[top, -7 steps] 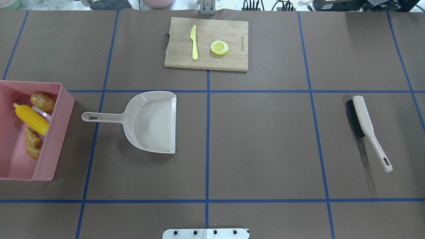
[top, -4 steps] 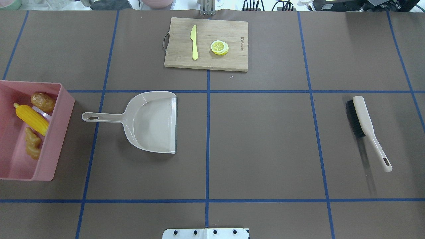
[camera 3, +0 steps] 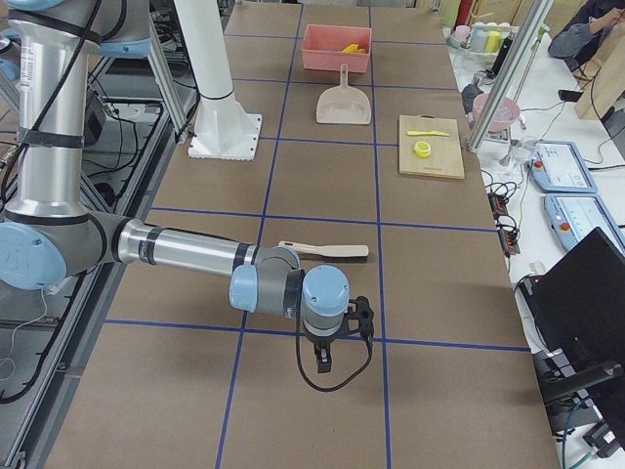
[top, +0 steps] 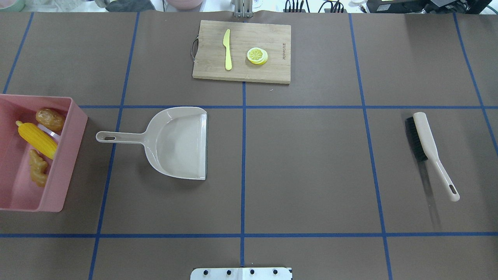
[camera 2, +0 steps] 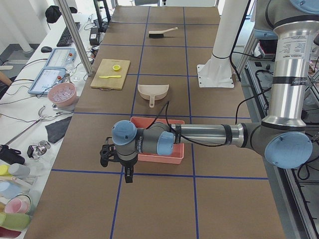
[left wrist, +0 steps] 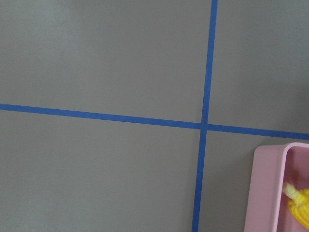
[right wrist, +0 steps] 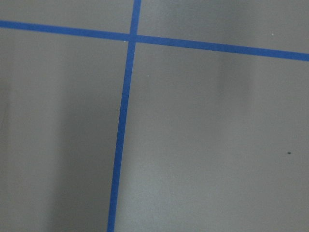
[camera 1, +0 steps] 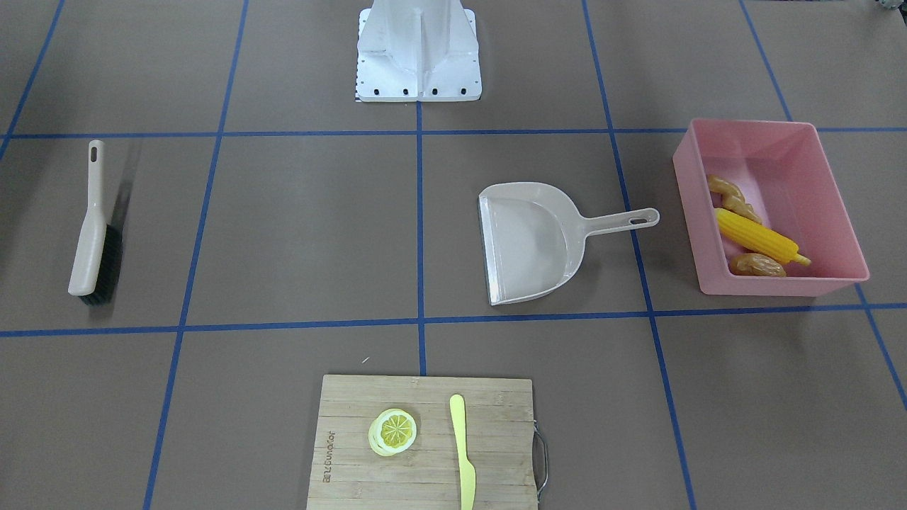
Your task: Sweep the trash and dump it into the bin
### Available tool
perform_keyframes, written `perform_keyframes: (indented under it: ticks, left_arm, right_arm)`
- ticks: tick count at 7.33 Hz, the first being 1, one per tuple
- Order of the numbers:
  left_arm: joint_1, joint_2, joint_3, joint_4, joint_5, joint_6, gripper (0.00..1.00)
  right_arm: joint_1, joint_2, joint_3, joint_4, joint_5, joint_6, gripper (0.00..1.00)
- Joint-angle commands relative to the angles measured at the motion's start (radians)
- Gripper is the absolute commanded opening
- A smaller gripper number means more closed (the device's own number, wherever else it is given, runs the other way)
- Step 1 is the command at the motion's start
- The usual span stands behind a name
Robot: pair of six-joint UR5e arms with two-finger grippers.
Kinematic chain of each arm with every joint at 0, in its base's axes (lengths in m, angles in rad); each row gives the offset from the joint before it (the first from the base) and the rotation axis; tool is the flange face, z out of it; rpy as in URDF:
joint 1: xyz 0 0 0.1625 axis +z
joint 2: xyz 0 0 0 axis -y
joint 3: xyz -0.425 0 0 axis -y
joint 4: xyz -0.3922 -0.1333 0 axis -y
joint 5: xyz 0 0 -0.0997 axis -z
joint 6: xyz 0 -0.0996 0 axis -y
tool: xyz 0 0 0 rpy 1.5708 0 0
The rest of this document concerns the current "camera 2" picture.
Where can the dark grey cloth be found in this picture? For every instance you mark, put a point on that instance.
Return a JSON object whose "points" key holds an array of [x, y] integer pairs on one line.
{"points": [[57, 130]]}

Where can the pink cup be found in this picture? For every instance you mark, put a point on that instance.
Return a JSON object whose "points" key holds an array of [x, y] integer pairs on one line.
{"points": [[20, 204]]}

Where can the lower teach pendant tablet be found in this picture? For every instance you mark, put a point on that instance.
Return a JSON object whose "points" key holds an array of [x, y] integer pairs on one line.
{"points": [[46, 79]]}

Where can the aluminium frame post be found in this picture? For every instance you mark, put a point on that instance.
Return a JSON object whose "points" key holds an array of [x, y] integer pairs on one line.
{"points": [[70, 23]]}

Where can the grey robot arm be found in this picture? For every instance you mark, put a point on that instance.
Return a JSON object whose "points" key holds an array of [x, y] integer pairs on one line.
{"points": [[280, 137]]}

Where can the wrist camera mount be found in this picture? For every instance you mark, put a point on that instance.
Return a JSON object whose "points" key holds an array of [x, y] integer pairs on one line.
{"points": [[108, 153]]}

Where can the yellow lemon slices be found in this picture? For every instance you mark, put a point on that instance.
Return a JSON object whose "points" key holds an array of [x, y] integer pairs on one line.
{"points": [[116, 67]]}

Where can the pink bowl with ice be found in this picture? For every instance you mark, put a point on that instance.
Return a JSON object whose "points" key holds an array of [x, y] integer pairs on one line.
{"points": [[63, 94]]}

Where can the beige hand brush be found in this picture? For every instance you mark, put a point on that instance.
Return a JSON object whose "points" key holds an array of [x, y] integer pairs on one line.
{"points": [[157, 34]]}

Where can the metal grabber tool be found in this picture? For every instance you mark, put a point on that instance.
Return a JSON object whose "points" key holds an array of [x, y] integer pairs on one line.
{"points": [[41, 117]]}

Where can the pink plastic bin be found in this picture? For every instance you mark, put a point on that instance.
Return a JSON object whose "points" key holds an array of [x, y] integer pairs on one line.
{"points": [[178, 149]]}

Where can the teach pendant tablet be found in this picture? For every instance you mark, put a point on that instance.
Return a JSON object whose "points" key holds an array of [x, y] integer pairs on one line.
{"points": [[46, 79], [60, 57]]}

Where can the yellow plastic knife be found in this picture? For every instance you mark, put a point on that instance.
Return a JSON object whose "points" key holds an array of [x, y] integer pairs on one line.
{"points": [[110, 76]]}

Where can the green cup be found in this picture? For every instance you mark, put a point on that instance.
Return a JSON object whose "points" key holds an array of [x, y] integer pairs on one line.
{"points": [[14, 221]]}

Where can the beige plastic dustpan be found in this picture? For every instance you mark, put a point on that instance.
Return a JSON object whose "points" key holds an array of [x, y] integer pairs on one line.
{"points": [[152, 93]]}

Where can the black computer mouse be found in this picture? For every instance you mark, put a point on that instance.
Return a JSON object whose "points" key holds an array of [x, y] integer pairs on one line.
{"points": [[46, 49]]}

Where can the upper teach pendant tablet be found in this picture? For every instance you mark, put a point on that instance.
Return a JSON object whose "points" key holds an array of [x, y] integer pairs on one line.
{"points": [[60, 57]]}

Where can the light blue cup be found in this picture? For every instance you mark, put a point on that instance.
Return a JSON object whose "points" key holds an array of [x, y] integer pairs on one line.
{"points": [[9, 190]]}

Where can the black keyboard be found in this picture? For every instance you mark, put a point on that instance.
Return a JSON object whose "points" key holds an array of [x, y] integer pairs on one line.
{"points": [[65, 39]]}

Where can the bamboo cutting board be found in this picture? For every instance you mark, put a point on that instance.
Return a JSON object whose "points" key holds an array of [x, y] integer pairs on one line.
{"points": [[105, 69]]}

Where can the black cap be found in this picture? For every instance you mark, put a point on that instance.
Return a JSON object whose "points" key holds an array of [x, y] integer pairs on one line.
{"points": [[52, 14]]}

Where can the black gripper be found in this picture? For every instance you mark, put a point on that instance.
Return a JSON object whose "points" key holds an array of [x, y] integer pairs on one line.
{"points": [[127, 164]]}

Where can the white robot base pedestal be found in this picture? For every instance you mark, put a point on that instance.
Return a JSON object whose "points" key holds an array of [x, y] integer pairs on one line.
{"points": [[216, 72]]}

